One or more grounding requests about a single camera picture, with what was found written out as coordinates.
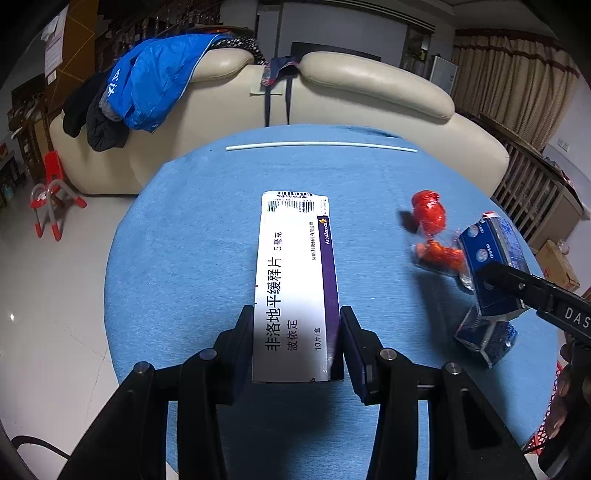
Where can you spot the cream leather sofa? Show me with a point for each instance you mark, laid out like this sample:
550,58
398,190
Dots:
369,101

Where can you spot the white standing air conditioner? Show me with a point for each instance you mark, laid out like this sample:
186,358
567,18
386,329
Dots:
443,74

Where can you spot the brown curtain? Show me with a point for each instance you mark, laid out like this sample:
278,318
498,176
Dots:
508,78

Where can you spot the red mesh bag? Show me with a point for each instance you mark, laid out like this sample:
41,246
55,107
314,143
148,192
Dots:
538,438

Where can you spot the crushed blue medicine box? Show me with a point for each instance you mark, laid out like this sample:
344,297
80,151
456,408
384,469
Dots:
485,339

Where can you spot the person's right hand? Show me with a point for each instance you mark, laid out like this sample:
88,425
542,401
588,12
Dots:
570,383

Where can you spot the wall calendar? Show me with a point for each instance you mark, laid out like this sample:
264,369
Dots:
54,50

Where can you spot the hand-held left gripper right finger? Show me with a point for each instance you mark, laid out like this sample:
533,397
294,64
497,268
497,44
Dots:
355,351

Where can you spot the wooden staircase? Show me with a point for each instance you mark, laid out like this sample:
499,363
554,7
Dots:
152,18

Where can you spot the cardboard box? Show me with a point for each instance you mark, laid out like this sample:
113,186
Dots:
556,263

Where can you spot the dark polka dot garment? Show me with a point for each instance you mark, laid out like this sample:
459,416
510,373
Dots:
240,44

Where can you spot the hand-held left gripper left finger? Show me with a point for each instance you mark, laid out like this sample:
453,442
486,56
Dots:
244,333

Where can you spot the wooden railing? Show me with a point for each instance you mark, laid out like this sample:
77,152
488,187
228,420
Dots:
531,184

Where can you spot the black clothing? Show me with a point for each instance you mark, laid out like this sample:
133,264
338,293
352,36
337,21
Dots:
99,129

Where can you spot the red plastic stool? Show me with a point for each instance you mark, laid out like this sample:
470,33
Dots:
53,166

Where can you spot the red candy wrapper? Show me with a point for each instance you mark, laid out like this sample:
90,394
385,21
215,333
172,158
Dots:
438,256

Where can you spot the red and white frame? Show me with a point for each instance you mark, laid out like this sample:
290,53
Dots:
51,189

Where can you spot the red plastic bag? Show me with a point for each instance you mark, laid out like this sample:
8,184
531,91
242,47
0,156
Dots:
429,212

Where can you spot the white and purple medicine box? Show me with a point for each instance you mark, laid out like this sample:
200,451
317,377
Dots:
295,277

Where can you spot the thin white rod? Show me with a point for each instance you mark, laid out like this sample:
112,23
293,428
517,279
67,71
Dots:
323,144

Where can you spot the dark wooden shelf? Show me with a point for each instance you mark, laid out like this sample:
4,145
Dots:
27,134

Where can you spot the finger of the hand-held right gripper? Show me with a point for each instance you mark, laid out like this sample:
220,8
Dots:
512,282

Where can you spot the blue jacket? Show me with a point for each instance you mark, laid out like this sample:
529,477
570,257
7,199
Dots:
147,83

